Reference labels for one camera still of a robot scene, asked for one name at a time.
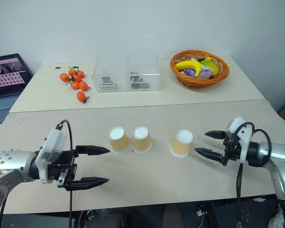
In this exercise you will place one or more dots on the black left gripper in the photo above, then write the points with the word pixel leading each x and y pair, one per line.
pixel 61 169

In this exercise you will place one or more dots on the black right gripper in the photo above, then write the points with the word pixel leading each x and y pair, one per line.
pixel 229 152

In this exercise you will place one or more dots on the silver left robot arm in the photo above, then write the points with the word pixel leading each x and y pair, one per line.
pixel 12 159

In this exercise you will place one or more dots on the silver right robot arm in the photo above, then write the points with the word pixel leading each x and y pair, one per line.
pixel 280 152

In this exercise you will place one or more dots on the tan paper cup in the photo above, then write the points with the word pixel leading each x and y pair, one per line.
pixel 180 146
pixel 118 142
pixel 141 141

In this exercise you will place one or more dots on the orange wicker basket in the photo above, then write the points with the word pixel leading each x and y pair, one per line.
pixel 194 83

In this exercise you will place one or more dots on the white power plug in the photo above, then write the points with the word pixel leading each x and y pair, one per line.
pixel 200 211

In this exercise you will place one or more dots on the small orange mandarin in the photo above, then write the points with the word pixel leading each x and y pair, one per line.
pixel 74 85
pixel 84 86
pixel 77 78
pixel 64 77
pixel 72 72
pixel 80 74
pixel 80 96

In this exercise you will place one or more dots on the purple white snack packet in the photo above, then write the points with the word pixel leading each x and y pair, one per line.
pixel 189 72

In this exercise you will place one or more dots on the green yellow toy mango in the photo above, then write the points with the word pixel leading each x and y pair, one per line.
pixel 210 64

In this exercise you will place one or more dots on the yellow toy banana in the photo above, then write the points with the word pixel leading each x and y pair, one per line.
pixel 192 65

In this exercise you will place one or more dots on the dark metal parts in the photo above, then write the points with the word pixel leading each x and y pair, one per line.
pixel 107 86
pixel 140 85

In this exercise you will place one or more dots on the clear plastic box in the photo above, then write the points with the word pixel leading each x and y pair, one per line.
pixel 109 69
pixel 145 67

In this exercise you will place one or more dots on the open laptop computer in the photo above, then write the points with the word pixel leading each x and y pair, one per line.
pixel 7 73

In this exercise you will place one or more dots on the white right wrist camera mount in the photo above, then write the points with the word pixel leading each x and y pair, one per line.
pixel 236 124

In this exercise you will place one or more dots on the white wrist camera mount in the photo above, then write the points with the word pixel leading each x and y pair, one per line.
pixel 236 124
pixel 55 142

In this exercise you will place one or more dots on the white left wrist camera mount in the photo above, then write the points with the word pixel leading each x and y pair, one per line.
pixel 55 142

